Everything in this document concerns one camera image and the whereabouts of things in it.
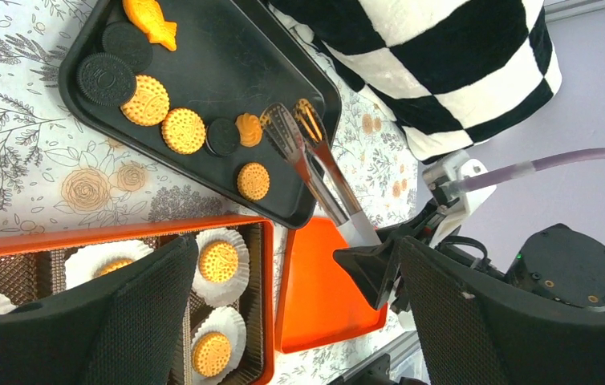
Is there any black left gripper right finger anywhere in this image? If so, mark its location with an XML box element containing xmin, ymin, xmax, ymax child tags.
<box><xmin>396</xmin><ymin>237</ymin><xmax>605</xmax><ymax>384</ymax></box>

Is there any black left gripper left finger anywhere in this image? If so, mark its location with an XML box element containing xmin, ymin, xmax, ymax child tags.
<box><xmin>0</xmin><ymin>235</ymin><xmax>198</xmax><ymax>384</ymax></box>

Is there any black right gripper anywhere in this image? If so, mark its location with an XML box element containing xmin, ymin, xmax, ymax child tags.
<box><xmin>333</xmin><ymin>199</ymin><xmax>462</xmax><ymax>310</ymax></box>

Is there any round orange cookie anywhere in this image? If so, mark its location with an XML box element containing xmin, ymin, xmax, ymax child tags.
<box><xmin>198</xmin><ymin>241</ymin><xmax>239</xmax><ymax>283</ymax></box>
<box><xmin>120</xmin><ymin>75</ymin><xmax>170</xmax><ymax>127</ymax></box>
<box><xmin>93</xmin><ymin>258</ymin><xmax>134</xmax><ymax>278</ymax></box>
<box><xmin>161</xmin><ymin>107</ymin><xmax>206</xmax><ymax>155</ymax></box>
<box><xmin>237</xmin><ymin>162</ymin><xmax>270</xmax><ymax>201</ymax></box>
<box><xmin>192</xmin><ymin>332</ymin><xmax>231</xmax><ymax>377</ymax></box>

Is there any orange box lid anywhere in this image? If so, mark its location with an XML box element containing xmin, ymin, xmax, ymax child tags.
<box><xmin>274</xmin><ymin>217</ymin><xmax>388</xmax><ymax>354</ymax></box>

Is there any orange compartment box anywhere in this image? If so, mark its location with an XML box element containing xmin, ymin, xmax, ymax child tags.
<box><xmin>0</xmin><ymin>216</ymin><xmax>274</xmax><ymax>384</ymax></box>

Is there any black round sandwich cookie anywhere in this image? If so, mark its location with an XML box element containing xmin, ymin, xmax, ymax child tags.
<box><xmin>100</xmin><ymin>22</ymin><xmax>153</xmax><ymax>73</ymax></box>
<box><xmin>76</xmin><ymin>52</ymin><xmax>136</xmax><ymax>107</ymax></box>
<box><xmin>206</xmin><ymin>118</ymin><xmax>240</xmax><ymax>157</ymax></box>

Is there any black baking tray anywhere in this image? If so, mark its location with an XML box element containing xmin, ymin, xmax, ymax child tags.
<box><xmin>58</xmin><ymin>1</ymin><xmax>342</xmax><ymax>229</ymax></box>

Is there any floral table mat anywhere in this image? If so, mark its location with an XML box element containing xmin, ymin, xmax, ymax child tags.
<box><xmin>0</xmin><ymin>1</ymin><xmax>420</xmax><ymax>384</ymax></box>

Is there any orange swirl cookie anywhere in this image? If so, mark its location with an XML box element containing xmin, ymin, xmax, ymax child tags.
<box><xmin>235</xmin><ymin>113</ymin><xmax>263</xmax><ymax>148</ymax></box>

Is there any black white checkered pillow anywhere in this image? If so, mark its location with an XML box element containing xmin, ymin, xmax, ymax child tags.
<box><xmin>270</xmin><ymin>0</ymin><xmax>562</xmax><ymax>164</ymax></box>

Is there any orange fish shaped cookie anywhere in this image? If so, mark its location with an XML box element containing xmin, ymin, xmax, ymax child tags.
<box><xmin>122</xmin><ymin>0</ymin><xmax>177</xmax><ymax>51</ymax></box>

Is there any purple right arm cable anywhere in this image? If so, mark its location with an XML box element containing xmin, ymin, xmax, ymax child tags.
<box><xmin>423</xmin><ymin>148</ymin><xmax>605</xmax><ymax>203</ymax></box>

